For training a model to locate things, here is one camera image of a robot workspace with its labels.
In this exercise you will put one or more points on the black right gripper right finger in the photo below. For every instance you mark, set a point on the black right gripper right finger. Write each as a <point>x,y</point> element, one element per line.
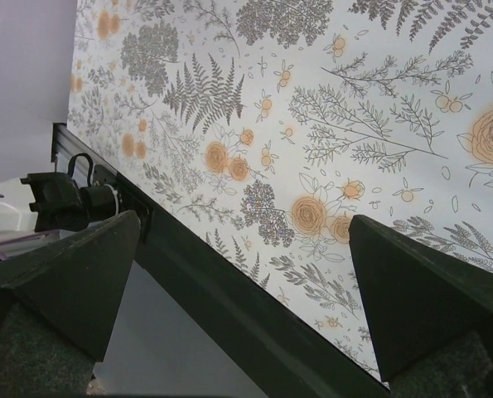
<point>430,315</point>

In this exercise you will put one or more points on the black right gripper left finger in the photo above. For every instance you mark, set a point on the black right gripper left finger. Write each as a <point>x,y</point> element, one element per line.
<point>58,306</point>

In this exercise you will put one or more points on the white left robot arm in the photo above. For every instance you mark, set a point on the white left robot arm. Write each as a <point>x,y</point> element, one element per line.
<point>48,201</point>

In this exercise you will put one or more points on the floral patterned table mat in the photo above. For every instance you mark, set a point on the floral patterned table mat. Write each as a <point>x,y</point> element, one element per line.
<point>265,126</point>

